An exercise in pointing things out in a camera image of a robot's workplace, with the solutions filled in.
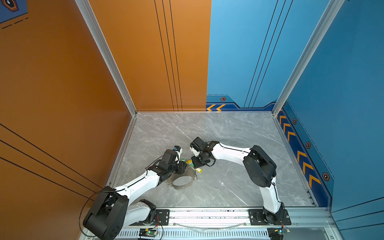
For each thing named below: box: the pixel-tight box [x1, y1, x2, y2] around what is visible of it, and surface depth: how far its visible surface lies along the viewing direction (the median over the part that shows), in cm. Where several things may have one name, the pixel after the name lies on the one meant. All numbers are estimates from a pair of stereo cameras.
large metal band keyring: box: [167, 168, 197, 190], surface depth 88 cm
